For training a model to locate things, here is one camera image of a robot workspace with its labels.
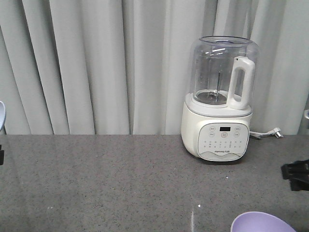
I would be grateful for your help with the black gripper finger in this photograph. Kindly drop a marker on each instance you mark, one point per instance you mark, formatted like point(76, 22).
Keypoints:
point(298, 174)
point(1, 155)

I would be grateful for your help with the light blue plastic spoon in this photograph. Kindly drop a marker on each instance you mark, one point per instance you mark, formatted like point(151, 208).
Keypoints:
point(2, 115)

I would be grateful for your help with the purple plastic bowl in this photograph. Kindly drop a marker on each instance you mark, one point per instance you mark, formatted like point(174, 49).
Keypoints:
point(259, 222)

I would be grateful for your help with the white blender with clear jar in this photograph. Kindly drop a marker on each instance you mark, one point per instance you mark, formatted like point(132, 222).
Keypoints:
point(217, 108)

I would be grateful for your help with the white pleated curtain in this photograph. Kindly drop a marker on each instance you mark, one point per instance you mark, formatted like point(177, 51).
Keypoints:
point(121, 66)

